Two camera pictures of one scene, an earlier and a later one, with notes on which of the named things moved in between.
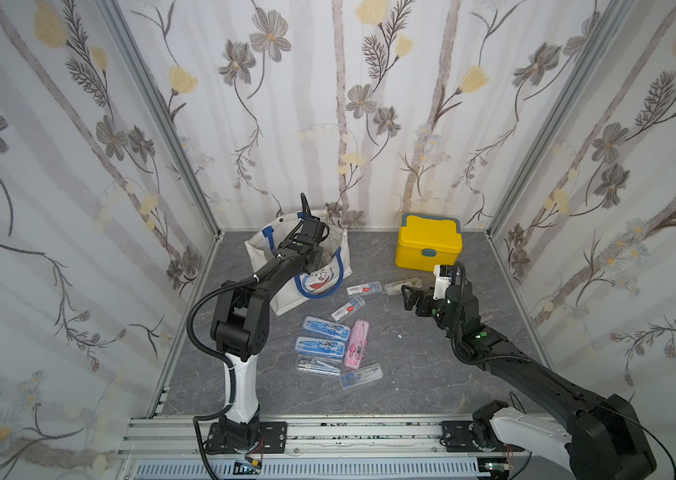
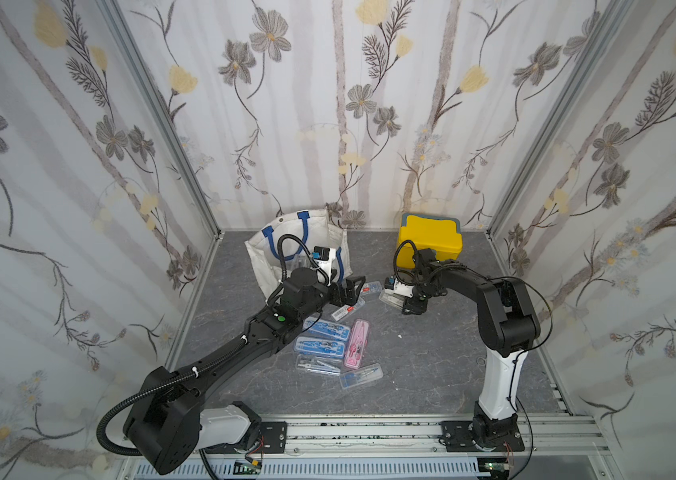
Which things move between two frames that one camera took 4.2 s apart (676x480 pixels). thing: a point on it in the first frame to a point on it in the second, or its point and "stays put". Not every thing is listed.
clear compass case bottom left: (330, 365) stays put
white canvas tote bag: (331, 272) stays put
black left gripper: (319, 253) to (350, 296)
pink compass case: (357, 344) stays put
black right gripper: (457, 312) to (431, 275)
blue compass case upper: (326, 328) stays put
